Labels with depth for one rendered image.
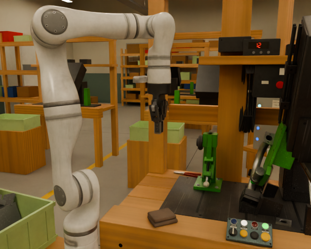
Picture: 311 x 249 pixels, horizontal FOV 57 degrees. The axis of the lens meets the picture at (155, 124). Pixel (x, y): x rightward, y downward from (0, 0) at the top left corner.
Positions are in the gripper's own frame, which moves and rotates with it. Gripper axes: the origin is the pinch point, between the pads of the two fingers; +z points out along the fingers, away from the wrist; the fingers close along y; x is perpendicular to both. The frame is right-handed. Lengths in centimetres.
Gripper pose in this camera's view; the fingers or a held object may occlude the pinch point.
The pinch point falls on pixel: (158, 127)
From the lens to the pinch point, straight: 92.7
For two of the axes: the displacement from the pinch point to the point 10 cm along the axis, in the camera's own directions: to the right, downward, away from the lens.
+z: 0.0, 9.8, 1.9
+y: 2.9, -1.9, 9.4
